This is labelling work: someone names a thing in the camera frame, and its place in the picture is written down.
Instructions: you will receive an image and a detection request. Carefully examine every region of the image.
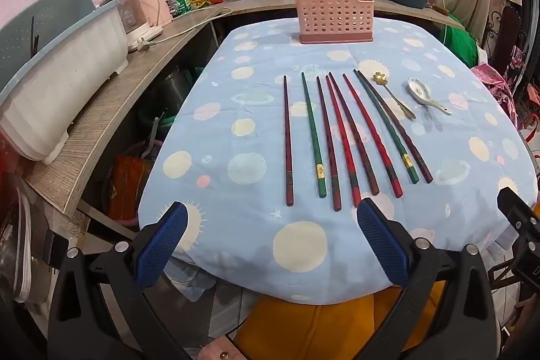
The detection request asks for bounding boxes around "green chopstick with gold band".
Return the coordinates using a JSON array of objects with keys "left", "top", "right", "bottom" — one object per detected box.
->
[
  {"left": 301, "top": 72, "right": 327, "bottom": 199},
  {"left": 353, "top": 69, "right": 420, "bottom": 184}
]

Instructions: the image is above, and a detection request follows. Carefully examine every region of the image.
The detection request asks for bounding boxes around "white tub with blue rim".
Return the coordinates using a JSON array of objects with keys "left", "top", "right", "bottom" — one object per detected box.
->
[{"left": 0, "top": 0, "right": 129, "bottom": 166}]

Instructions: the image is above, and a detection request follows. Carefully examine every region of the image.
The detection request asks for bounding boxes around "green plastic basin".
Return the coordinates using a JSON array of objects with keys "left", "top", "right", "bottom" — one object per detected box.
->
[{"left": 135, "top": 107, "right": 178, "bottom": 129}]

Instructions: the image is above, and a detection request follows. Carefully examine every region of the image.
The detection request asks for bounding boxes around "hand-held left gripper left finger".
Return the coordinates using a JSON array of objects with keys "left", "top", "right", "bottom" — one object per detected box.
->
[{"left": 47, "top": 202, "right": 199, "bottom": 360}]

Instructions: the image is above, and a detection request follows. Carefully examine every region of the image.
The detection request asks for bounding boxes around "teal plastic lid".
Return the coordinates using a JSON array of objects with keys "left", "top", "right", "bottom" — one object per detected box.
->
[{"left": 0, "top": 0, "right": 98, "bottom": 91}]

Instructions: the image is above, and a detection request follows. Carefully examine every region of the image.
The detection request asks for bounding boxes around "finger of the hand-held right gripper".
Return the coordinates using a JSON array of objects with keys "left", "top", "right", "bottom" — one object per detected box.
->
[{"left": 497, "top": 187, "right": 540, "bottom": 280}]

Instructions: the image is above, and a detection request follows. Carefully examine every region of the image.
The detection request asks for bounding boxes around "gold metal spoon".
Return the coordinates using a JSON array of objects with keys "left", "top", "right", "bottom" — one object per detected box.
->
[{"left": 372, "top": 72, "right": 416, "bottom": 120}]

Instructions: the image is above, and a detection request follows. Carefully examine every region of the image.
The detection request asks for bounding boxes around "dark steel pot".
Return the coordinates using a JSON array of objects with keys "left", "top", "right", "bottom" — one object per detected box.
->
[{"left": 162, "top": 67, "right": 192, "bottom": 112}]

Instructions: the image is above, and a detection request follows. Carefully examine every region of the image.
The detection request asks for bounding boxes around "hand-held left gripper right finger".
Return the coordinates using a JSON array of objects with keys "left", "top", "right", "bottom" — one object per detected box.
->
[{"left": 356, "top": 198, "right": 497, "bottom": 360}]

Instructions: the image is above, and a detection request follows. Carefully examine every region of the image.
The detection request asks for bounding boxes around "green bag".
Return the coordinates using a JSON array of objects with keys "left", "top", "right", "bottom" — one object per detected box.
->
[{"left": 439, "top": 14, "right": 479, "bottom": 65}]

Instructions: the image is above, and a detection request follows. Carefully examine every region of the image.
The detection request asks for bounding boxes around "white power cable with plug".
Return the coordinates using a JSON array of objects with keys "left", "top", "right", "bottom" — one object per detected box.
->
[{"left": 137, "top": 6, "right": 233, "bottom": 53}]

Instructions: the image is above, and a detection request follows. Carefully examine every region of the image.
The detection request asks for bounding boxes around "pink perforated utensil holder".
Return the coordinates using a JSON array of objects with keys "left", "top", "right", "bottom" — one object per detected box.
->
[{"left": 292, "top": 0, "right": 375, "bottom": 45}]

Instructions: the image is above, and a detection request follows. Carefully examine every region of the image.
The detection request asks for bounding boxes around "grey wooden counter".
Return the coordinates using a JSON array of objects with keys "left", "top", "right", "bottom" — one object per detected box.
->
[{"left": 25, "top": 0, "right": 465, "bottom": 217}]

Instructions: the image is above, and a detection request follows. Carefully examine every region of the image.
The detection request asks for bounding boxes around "yellow cushion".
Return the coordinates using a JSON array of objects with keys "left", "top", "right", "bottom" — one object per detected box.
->
[{"left": 234, "top": 282, "right": 448, "bottom": 360}]

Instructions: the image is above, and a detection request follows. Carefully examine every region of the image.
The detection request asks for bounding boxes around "pink patterned bag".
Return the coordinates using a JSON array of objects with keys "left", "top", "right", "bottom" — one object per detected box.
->
[{"left": 470, "top": 64, "right": 517, "bottom": 129}]

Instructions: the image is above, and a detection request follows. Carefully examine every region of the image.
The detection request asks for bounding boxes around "bright red chopstick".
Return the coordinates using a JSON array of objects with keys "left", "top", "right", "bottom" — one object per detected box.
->
[
  {"left": 325, "top": 75, "right": 362, "bottom": 208},
  {"left": 343, "top": 73, "right": 404, "bottom": 199}
]

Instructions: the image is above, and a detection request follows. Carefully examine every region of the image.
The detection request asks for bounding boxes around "white ceramic soup spoon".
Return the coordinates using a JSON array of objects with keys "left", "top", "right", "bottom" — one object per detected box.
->
[{"left": 407, "top": 77, "right": 453, "bottom": 116}]

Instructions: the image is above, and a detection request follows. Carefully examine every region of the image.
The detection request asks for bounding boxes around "white clear electric cooker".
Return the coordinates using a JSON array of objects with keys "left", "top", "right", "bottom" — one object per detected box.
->
[{"left": 101, "top": 0, "right": 163, "bottom": 53}]

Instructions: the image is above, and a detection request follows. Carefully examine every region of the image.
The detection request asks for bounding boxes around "dark red chopstick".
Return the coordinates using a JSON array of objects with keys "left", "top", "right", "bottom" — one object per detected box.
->
[
  {"left": 357, "top": 69, "right": 434, "bottom": 182},
  {"left": 316, "top": 76, "right": 342, "bottom": 212},
  {"left": 283, "top": 75, "right": 295, "bottom": 206},
  {"left": 328, "top": 72, "right": 380, "bottom": 196}
]

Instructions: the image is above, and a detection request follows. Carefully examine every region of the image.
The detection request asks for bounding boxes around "orange packet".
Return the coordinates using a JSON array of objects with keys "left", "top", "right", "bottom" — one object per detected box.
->
[{"left": 109, "top": 155, "right": 155, "bottom": 221}]

